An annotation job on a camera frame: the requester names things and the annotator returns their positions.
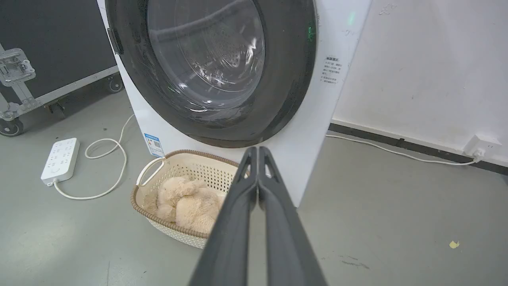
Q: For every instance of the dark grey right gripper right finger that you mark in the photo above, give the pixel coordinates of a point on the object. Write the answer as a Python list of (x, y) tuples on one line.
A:
[(283, 234)]

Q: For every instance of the blue energy label sticker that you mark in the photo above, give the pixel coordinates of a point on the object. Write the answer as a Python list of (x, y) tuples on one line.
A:
[(154, 145)]

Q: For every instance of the cream plush toy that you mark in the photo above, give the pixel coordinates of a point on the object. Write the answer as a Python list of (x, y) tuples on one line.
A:
[(190, 204)]

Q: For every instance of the white washing machine body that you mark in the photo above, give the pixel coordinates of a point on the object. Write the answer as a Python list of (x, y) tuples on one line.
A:
[(317, 99)]

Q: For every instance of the white power strip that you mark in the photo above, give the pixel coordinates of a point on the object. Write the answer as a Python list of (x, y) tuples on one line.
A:
[(115, 163), (60, 160)]

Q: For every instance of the dark round washing machine door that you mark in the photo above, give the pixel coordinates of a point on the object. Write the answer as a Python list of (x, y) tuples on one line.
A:
[(210, 67)]

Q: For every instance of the white wall socket plug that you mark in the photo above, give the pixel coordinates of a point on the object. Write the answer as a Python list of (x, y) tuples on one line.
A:
[(482, 146)]

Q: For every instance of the beige woven laundry basket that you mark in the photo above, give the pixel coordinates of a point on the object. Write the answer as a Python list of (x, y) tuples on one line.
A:
[(178, 186)]

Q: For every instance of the yellow paper scrap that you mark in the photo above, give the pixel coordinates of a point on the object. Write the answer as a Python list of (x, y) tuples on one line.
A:
[(454, 244)]

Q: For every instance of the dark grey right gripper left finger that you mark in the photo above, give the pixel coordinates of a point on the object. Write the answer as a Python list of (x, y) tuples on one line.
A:
[(234, 230)]

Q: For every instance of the black flight case with casters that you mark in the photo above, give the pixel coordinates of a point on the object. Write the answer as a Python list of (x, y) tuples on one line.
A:
[(47, 55)]

